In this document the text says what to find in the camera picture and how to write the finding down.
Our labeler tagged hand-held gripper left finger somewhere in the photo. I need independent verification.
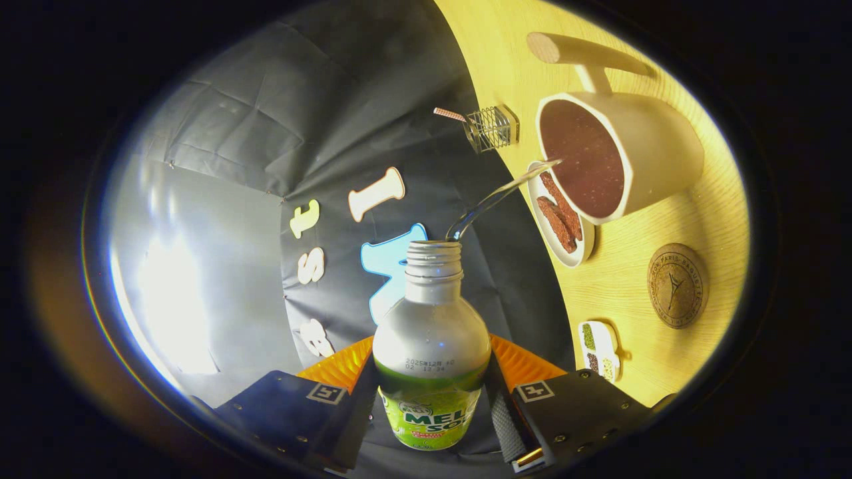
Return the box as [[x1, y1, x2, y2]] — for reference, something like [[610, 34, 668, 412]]
[[213, 336, 378, 474]]

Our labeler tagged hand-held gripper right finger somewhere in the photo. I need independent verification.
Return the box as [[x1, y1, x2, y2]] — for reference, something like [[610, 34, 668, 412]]
[[485, 334, 656, 474]]

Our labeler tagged silver green juice bottle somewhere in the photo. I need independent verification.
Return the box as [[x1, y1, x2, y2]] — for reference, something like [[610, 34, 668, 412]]
[[371, 240, 492, 452]]

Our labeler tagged round cork coaster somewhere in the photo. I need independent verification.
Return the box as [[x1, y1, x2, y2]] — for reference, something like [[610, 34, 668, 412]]
[[647, 243, 709, 329]]

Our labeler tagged white cup with wooden handle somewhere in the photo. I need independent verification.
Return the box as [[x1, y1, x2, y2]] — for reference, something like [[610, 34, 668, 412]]
[[526, 32, 705, 226]]

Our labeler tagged clear juice stream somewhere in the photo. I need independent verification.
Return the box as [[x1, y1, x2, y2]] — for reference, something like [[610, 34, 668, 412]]
[[446, 158, 563, 241]]

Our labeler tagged small white condiment dish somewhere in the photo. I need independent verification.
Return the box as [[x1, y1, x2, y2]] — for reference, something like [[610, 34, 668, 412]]
[[578, 321, 621, 383]]

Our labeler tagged wooden table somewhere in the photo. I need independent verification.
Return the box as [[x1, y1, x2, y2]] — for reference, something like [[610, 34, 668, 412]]
[[433, 0, 751, 408]]

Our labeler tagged white round plate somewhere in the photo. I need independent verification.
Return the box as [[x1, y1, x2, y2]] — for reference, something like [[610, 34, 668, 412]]
[[527, 162, 596, 268]]

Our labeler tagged brown fried meat piece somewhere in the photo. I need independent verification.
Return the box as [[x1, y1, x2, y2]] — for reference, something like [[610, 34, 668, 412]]
[[539, 172, 584, 241], [536, 196, 577, 253]]

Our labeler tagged black backdrop cloth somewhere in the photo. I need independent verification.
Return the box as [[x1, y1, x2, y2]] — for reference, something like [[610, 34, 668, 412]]
[[143, 0, 576, 479]]

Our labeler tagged wire mesh holder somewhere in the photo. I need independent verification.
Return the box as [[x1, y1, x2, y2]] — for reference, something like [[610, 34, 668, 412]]
[[464, 104, 520, 154]]

